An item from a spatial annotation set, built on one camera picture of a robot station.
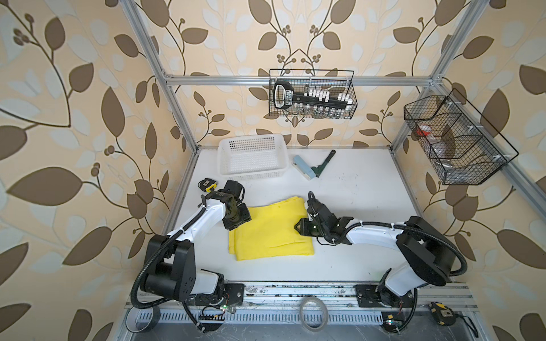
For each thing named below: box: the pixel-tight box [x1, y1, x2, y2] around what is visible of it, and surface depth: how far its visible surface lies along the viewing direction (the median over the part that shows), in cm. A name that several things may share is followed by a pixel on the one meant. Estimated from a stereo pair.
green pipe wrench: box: [311, 149, 337, 178], surface depth 114 cm
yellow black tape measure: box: [197, 177, 218, 193], surface depth 104 cm
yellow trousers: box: [228, 196, 315, 261], surface depth 87 cm
